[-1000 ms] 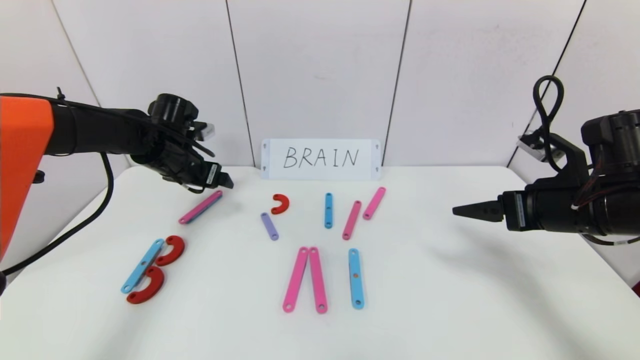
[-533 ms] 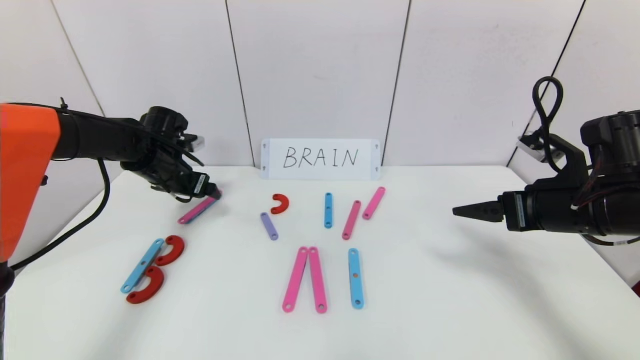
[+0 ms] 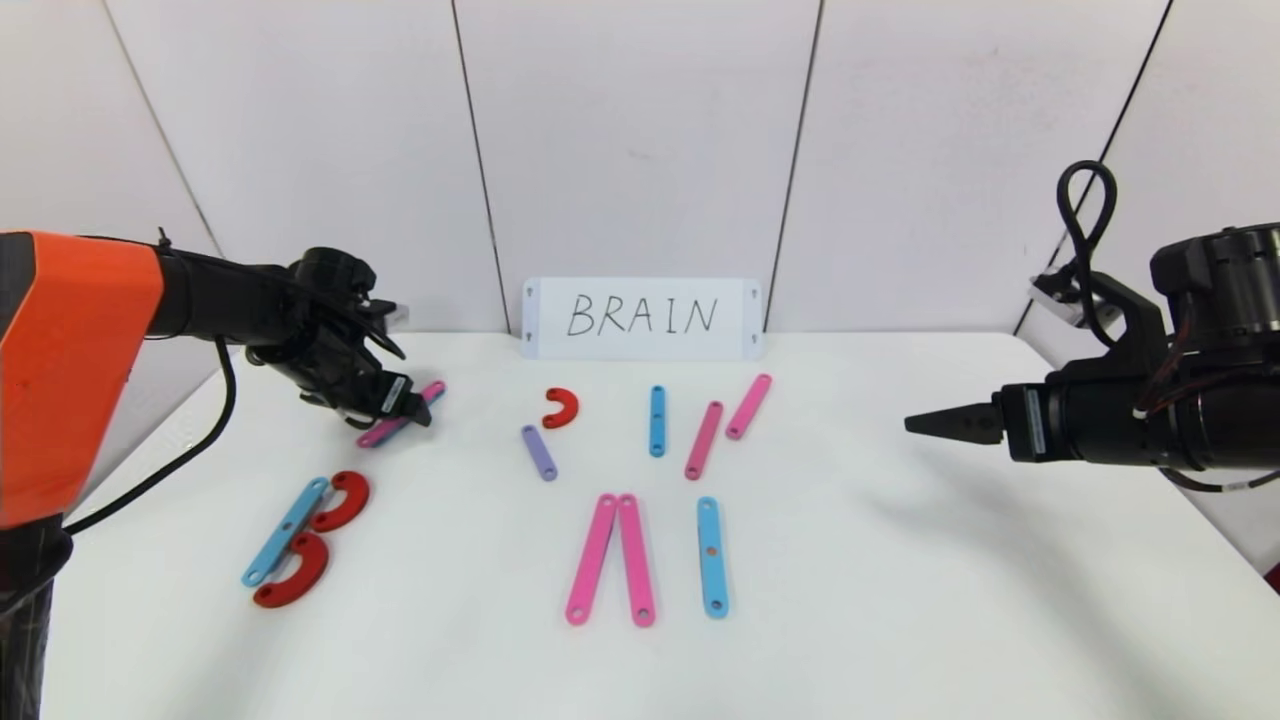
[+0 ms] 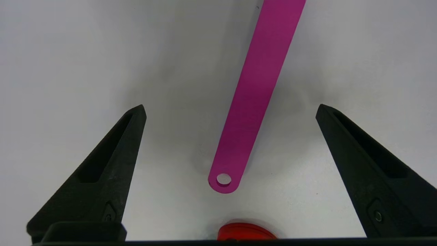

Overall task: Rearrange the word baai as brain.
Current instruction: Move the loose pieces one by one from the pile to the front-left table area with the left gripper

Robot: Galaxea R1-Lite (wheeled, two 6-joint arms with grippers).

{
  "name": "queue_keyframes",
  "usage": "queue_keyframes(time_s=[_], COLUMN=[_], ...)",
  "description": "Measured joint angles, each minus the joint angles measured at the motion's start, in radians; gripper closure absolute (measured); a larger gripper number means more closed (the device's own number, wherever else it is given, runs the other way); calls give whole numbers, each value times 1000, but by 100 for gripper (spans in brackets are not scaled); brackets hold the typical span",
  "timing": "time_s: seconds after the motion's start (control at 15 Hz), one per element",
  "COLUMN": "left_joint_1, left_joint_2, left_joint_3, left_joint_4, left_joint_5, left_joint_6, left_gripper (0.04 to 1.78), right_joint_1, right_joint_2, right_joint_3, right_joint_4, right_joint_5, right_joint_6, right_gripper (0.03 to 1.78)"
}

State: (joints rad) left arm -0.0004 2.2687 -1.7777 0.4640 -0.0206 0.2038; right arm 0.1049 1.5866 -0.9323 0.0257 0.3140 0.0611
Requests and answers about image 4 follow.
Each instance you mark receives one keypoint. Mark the small red curved piece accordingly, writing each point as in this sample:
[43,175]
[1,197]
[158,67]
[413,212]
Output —
[245,232]

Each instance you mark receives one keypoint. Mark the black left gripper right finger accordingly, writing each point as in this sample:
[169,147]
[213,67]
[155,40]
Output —
[392,205]

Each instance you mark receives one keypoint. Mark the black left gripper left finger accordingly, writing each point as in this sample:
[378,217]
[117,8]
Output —
[85,205]

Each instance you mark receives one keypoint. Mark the long deep pink bar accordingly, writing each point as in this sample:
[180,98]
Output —
[259,85]

